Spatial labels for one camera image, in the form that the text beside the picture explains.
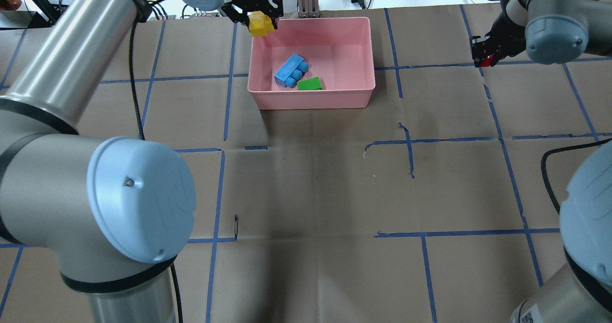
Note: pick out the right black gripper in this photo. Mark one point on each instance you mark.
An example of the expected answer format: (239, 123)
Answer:
(499, 30)

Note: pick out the red toy block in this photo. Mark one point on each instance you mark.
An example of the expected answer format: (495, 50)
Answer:
(489, 61)

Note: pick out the yellow toy block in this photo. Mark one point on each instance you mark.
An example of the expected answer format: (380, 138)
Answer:
(260, 24)

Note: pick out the blue toy block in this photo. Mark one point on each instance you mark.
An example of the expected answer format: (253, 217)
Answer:
(292, 71)

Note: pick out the green toy block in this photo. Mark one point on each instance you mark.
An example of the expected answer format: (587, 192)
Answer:
(310, 84)

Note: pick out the pink plastic box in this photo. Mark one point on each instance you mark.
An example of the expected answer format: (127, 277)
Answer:
(338, 51)

